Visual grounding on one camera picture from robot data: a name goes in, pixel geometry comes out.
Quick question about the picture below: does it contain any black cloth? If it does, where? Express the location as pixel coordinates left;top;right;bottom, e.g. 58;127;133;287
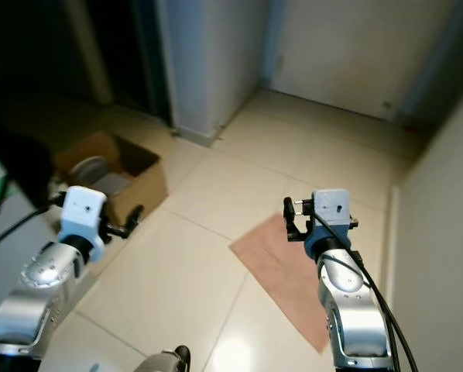
0;116;60;212

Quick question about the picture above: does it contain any open brown cardboard box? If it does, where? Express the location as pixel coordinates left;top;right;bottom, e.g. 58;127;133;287
53;129;170;227

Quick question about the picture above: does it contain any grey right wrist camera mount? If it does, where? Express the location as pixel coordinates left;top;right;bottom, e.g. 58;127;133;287
305;188;358;258

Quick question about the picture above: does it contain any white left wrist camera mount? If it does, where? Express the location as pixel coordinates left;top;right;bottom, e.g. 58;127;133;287
58;185;109;261

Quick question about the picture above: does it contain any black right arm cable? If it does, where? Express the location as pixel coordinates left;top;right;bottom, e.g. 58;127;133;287
310;208;420;372

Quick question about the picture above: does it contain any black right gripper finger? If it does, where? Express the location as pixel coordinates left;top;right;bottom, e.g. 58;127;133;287
283;197;307;243

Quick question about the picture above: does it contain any grey metal pot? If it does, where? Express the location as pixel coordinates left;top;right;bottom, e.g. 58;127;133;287
69;157;133;196

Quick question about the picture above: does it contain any grey robot leg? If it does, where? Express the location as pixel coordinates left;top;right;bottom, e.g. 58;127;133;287
134;345;192;372

